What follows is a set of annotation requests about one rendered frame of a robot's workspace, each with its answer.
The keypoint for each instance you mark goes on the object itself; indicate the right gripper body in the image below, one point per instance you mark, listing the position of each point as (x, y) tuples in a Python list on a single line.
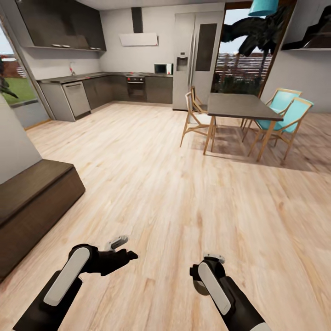
[(195, 273)]

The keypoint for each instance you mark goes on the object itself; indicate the breakfast table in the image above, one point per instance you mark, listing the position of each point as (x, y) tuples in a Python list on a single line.
[(245, 106)]

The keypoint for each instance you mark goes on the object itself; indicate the pillar candle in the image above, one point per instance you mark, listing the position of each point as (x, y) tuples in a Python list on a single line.
[(200, 288)]

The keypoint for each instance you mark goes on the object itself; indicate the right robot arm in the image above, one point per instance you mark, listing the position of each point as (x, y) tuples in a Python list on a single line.
[(233, 305)]

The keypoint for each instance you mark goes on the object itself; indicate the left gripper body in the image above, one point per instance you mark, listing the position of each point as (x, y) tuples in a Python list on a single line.
[(116, 260)]

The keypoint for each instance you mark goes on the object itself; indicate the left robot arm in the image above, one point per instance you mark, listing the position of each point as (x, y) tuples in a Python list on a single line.
[(49, 308)]

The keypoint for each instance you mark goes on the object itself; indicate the fridge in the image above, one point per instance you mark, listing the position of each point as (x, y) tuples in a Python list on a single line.
[(196, 41)]

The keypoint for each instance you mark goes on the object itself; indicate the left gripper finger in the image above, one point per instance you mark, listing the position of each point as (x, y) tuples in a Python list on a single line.
[(131, 255)]

